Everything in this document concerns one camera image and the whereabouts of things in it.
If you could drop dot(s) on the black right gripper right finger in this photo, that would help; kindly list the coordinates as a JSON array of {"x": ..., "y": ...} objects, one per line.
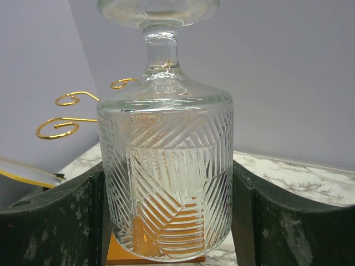
[{"x": 272, "y": 226}]

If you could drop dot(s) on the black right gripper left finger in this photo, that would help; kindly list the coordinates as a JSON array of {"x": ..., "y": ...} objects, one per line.
[{"x": 65, "y": 225}]

